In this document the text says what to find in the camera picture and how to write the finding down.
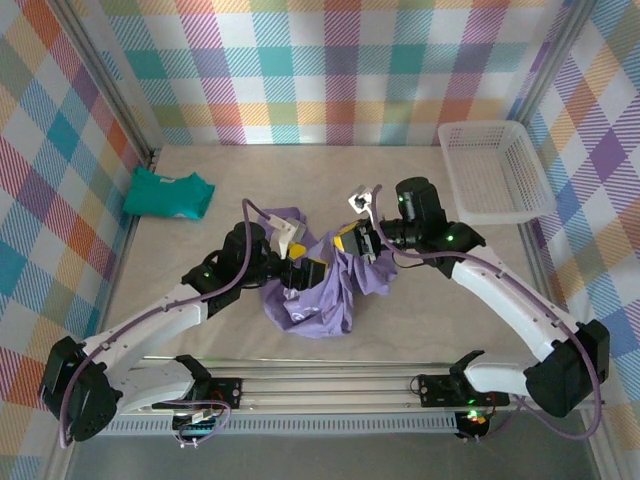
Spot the purple t-shirt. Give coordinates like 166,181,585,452
255,207,399,340

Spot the folded teal t-shirt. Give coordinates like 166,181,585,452
122,166,216,220

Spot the white plastic mesh basket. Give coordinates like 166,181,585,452
437,119,556,227

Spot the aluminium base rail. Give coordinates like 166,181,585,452
117,354,609,416

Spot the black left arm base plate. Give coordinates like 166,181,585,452
199,378,245,411

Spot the grey slotted cable duct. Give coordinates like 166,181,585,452
107,417,460,437

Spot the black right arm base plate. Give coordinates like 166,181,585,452
418,373,511,408

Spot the aluminium corner post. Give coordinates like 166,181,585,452
509,0,599,129
47,0,162,169

